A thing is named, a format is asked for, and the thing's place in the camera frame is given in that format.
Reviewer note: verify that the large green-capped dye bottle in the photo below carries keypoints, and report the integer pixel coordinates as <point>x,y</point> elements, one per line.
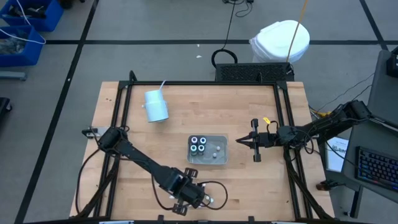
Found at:
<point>193,148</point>

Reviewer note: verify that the grey plastic bin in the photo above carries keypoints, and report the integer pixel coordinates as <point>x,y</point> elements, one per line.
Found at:
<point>217,160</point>

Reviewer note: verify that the black aluminium table frame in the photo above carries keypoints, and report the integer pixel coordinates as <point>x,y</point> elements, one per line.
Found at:
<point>202,83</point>

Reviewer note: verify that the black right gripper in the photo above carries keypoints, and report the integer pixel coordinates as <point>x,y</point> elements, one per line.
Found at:
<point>265,140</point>

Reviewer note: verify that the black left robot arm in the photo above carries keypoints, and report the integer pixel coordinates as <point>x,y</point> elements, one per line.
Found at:
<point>146,163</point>

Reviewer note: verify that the black desk foot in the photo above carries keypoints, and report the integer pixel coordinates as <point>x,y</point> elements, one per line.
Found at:
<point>329,185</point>

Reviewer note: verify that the large black-capped dye bottle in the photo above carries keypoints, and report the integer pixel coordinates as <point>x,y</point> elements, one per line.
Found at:
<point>201,148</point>

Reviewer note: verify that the grey side desk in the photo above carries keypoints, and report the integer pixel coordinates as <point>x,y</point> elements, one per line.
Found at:
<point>367,140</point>
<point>385,93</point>

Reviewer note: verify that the blue storage bin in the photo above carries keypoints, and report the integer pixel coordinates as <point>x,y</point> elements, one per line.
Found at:
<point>51,18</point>
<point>28,56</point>

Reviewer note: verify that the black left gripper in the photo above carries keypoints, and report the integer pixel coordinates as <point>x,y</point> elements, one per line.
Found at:
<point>183,189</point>

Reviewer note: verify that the large blue-capped dye bottle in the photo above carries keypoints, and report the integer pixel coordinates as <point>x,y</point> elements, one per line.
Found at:
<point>202,140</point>

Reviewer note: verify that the large purple-capped dye bottle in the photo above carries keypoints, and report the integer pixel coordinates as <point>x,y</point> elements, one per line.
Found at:
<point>194,139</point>

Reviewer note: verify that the grey metal bar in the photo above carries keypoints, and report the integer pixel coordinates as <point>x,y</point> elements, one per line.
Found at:
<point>12,76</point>

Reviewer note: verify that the white printed paper sheet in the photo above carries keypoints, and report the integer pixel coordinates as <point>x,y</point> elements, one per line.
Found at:
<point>335,158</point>

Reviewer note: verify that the black backlit keyboard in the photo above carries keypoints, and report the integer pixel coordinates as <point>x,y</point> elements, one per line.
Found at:
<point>376,168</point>

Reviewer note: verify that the black perforated computer case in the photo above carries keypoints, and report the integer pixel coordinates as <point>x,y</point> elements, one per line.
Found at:
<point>248,72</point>

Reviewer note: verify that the white bagged trash bin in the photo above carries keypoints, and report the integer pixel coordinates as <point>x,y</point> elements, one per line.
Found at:
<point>273,40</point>

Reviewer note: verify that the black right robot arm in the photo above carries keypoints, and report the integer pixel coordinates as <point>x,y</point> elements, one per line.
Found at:
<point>329,121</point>

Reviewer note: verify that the black desktop device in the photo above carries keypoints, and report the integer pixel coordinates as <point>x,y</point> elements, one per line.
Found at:
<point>392,62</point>

